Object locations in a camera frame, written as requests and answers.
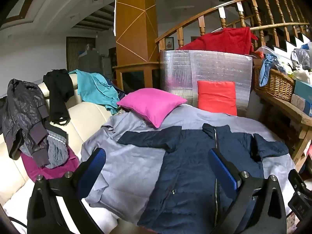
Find silver foil mat roll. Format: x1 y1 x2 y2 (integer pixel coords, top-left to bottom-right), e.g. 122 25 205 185
159 49 254 117

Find white patterned box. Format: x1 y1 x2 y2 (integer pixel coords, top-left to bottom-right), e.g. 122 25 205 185
291 94 312 117

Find white plastic bag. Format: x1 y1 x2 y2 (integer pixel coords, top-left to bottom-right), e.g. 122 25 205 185
292 69 312 84

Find clear plastic bag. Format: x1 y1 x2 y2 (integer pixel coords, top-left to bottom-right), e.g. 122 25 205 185
291 49 311 70

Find dark grey puffer jacket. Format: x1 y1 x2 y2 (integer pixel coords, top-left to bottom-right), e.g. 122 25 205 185
0 79 49 168

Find magenta garment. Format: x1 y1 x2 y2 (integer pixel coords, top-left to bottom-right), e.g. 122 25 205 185
21 146 80 183

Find wicker basket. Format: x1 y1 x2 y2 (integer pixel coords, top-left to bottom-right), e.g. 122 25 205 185
253 65 296 102

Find grey knit garment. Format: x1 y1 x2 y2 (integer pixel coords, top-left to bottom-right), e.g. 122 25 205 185
19 129 69 169

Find light blue box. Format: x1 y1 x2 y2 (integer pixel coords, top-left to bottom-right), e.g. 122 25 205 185
294 80 312 103

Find grey bedsheet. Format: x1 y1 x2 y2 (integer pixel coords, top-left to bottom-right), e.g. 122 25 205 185
80 104 296 225

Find grey cabinet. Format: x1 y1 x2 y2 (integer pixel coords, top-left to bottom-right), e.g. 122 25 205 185
78 44 103 74

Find blue cloth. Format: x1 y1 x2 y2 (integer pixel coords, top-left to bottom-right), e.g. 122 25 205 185
259 54 278 87

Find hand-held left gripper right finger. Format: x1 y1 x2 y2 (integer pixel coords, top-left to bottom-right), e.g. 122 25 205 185
208 148 287 234

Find red blanket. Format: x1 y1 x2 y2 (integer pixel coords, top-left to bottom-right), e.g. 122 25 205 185
179 27 259 55

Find white paper sheet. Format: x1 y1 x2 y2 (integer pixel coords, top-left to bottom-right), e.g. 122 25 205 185
113 0 118 36

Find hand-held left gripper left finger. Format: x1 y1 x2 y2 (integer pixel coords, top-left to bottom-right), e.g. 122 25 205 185
27 147 107 234

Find wooden stair railing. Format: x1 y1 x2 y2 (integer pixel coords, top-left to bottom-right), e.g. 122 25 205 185
155 0 312 51

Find cream sofa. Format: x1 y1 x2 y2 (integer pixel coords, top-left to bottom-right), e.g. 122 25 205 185
0 73 127 234

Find brown lattice door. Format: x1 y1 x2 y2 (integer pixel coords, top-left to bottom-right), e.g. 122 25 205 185
66 36 97 71

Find red-orange pillow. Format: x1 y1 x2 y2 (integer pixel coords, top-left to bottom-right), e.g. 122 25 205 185
197 80 237 116

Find navy blue jacket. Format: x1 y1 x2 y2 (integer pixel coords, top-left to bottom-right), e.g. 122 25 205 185
117 123 289 233

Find black garment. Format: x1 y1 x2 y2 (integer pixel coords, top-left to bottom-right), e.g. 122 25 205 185
43 69 75 125

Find wooden pillar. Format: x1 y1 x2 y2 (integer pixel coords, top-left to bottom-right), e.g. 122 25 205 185
113 0 161 94

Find thin black cable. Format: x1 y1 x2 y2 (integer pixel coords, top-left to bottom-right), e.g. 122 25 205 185
7 216 28 225

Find teal garment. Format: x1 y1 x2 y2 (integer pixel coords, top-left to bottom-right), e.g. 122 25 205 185
69 69 125 115

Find pink pillow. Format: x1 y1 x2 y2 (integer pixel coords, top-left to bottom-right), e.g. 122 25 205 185
117 88 188 129

